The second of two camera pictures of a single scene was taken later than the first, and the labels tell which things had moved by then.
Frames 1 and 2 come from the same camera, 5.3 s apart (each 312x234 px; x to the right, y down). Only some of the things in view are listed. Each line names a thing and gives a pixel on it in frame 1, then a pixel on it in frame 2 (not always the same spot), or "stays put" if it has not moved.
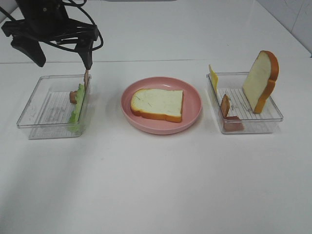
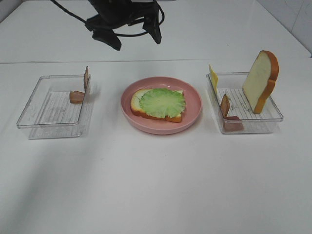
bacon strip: x=73 y=94 stays put
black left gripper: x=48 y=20 -> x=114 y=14
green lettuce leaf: x=73 y=126 -> x=162 y=102
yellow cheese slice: x=214 y=79 stays put
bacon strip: x=231 y=123 stays put
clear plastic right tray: x=231 y=84 stays put
